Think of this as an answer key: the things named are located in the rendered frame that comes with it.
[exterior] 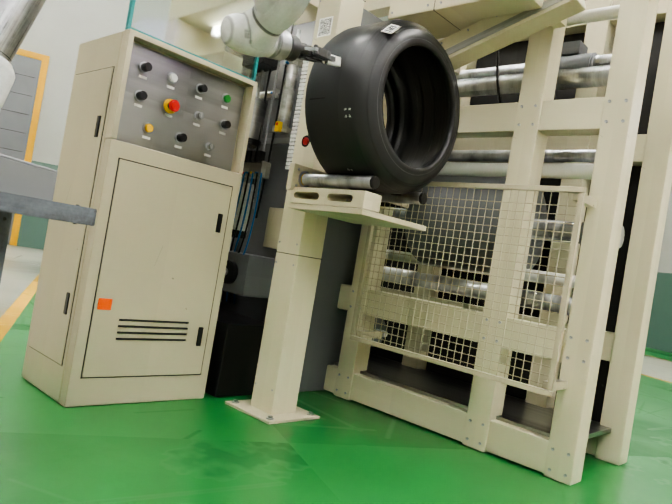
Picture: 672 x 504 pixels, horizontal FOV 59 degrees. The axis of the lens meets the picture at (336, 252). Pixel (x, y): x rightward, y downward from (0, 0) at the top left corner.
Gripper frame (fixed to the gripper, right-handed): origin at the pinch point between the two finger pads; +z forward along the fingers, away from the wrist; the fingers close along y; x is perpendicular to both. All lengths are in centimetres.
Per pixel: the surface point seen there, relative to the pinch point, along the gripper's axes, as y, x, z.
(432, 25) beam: 10, -28, 67
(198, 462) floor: -2, 120, -45
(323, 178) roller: 11.7, 37.3, 11.1
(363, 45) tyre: -6.7, -5.3, 7.1
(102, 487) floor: -8, 115, -76
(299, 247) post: 26, 63, 15
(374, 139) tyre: -12.1, 24.2, 9.4
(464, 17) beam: -6, -29, 65
